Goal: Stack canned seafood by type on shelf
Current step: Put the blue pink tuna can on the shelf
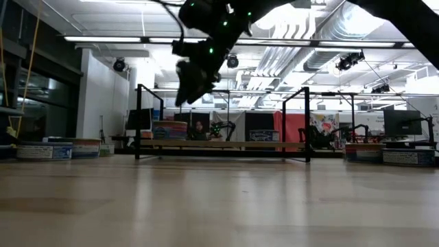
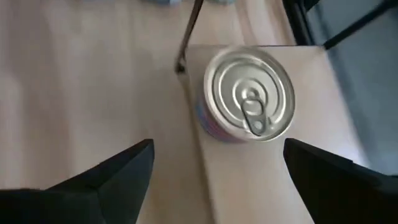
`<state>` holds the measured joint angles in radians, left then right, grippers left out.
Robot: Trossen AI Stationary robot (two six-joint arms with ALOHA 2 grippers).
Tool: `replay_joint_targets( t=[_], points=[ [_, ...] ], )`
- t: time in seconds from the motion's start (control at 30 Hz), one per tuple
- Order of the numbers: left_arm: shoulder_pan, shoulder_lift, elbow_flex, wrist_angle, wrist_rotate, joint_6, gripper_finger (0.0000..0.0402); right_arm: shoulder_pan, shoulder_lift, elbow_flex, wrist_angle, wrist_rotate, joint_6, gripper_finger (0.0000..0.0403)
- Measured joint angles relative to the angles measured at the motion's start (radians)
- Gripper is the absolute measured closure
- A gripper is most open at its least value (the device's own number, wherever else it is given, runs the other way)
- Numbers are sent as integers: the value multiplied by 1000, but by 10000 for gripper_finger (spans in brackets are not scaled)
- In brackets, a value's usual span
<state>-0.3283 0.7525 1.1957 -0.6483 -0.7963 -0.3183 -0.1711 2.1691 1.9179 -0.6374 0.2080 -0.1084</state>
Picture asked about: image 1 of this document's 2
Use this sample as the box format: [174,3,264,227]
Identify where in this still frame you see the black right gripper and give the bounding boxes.
[174,32,231,106]

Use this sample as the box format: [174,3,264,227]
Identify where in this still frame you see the gold-lid blue red can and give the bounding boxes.
[153,120,189,140]
[344,143,387,163]
[47,137,102,159]

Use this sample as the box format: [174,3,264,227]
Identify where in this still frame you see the silver-lid blue label can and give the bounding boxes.
[16,142,73,161]
[382,148,436,168]
[249,129,281,142]

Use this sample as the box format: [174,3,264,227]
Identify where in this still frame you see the wooden shelf black metal legs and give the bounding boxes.
[135,83,313,163]

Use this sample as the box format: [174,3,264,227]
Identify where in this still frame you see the person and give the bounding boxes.
[190,119,209,141]

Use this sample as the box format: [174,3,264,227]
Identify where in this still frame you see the black background monitor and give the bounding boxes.
[126,108,154,132]
[383,109,423,137]

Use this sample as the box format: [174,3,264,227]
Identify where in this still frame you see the long ceiling light bar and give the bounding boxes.
[63,36,439,49]

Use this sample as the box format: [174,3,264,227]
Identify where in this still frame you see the colourful poster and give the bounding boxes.
[310,113,340,139]

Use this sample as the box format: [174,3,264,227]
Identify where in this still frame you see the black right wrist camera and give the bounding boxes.
[171,38,193,58]

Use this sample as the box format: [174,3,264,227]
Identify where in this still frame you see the black background table frame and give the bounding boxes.
[310,91,359,145]
[180,89,231,138]

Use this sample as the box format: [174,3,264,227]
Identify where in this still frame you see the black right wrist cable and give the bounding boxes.
[150,0,186,44]

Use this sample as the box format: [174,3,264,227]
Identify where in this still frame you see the silver ventilation duct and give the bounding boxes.
[303,1,387,73]

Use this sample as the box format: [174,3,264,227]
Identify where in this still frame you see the black metal table frame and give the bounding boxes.
[115,146,346,159]

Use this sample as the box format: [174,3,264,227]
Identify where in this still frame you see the yellow cable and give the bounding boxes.
[15,0,42,140]

